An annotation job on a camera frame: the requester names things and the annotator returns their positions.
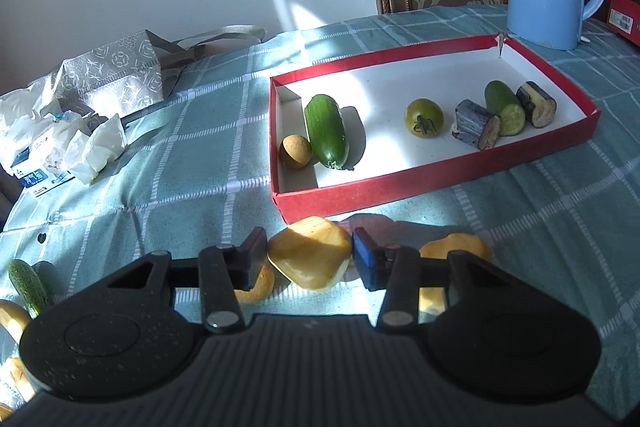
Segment green tomato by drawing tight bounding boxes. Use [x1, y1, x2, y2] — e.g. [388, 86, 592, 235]
[404, 98, 445, 138]

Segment blue white tissue packet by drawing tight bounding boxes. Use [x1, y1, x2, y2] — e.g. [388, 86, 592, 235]
[9, 142, 77, 199]

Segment small thin cucumber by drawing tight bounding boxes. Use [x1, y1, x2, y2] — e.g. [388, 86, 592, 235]
[7, 259, 52, 319]

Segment large green cucumber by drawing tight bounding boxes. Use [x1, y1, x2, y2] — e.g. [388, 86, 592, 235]
[304, 94, 350, 170]

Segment peeled yellow fruit piece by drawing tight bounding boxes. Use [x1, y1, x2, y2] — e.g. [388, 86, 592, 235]
[418, 232, 494, 314]
[0, 299, 33, 350]
[267, 216, 354, 293]
[233, 262, 276, 306]

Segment short cut cucumber piece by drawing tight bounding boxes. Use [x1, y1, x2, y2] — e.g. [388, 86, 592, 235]
[484, 80, 526, 137]

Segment crumpled white tissues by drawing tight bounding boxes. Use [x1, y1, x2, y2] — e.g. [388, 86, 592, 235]
[0, 88, 128, 186]

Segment silver patterned gift bag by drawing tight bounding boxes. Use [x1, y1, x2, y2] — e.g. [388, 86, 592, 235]
[52, 25, 268, 120]

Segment cut eggplant piece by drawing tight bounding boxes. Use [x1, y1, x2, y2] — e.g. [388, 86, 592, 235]
[515, 81, 558, 129]
[451, 99, 502, 151]

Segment teal checked tablecloth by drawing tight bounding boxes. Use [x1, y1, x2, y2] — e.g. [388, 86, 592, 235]
[0, 4, 640, 423]

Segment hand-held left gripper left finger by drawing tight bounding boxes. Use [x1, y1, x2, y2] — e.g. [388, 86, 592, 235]
[107, 227, 271, 334]

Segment small brown longan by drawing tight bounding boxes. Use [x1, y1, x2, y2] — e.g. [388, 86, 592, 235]
[278, 134, 313, 170]

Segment red folder box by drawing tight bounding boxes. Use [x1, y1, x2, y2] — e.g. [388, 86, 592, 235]
[606, 0, 640, 48]

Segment red shallow cardboard box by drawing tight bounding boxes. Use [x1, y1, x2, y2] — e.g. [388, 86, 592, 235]
[270, 33, 601, 225]

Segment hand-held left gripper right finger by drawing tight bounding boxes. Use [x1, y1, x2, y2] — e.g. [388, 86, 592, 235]
[351, 227, 502, 334]

